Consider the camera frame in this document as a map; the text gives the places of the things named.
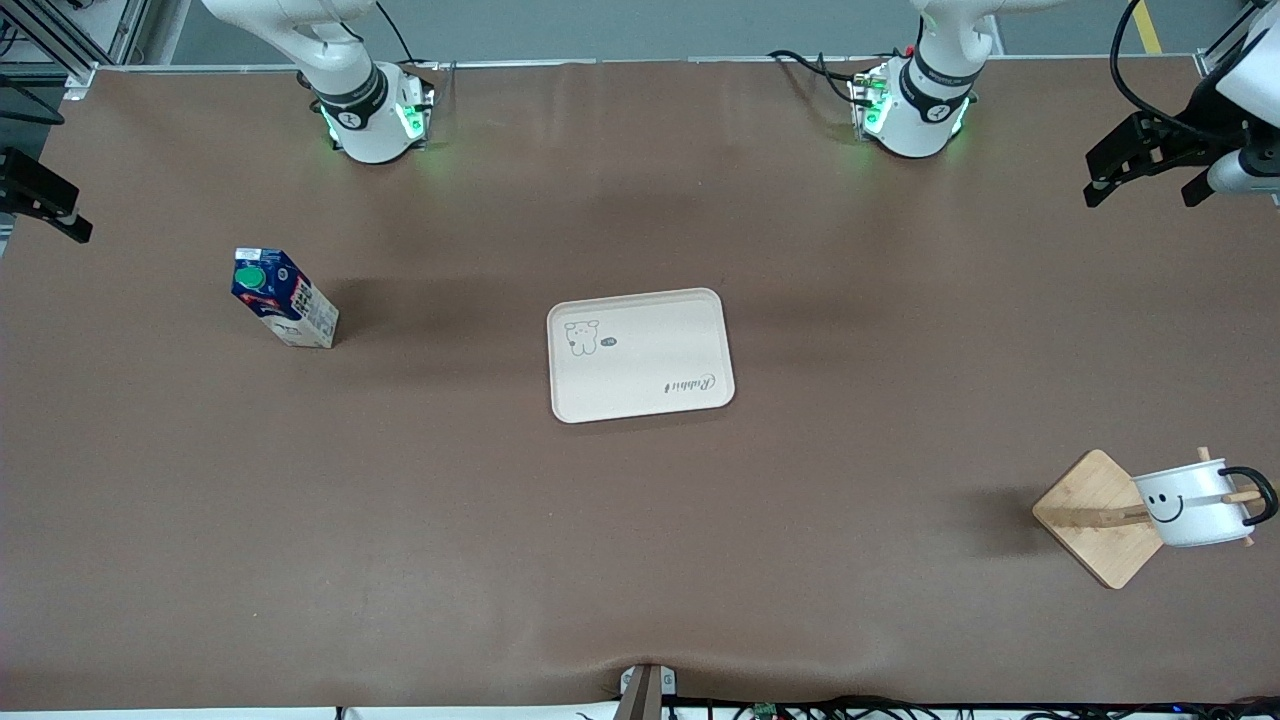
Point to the wooden cup stand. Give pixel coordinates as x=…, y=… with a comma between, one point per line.
x=1090, y=500

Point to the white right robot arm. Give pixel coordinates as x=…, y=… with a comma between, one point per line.
x=365, y=130

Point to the beige rabbit print tray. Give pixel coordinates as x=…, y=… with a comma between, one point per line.
x=640, y=360

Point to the white smiley face mug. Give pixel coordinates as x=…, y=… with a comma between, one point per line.
x=1195, y=505

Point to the aluminium frame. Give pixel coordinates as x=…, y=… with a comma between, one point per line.
x=120, y=30

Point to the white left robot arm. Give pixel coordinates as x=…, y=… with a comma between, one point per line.
x=915, y=125

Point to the blue white milk carton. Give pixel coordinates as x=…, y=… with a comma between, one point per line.
x=285, y=300

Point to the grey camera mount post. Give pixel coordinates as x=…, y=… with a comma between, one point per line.
x=645, y=695

